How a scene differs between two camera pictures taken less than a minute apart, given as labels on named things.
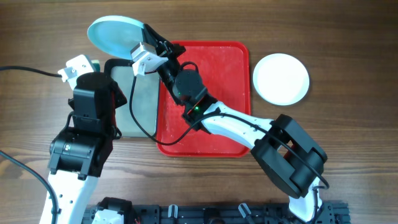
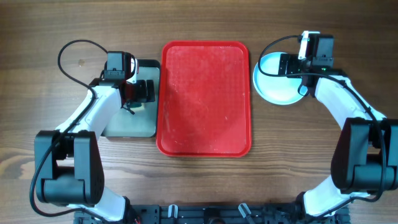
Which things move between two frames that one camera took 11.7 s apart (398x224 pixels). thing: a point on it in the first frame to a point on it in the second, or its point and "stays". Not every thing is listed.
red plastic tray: (224, 68) stays
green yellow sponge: (96, 64) to (140, 107)
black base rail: (224, 213) stays
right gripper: (166, 49) to (291, 60)
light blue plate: (117, 35) to (279, 89)
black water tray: (138, 117) stays
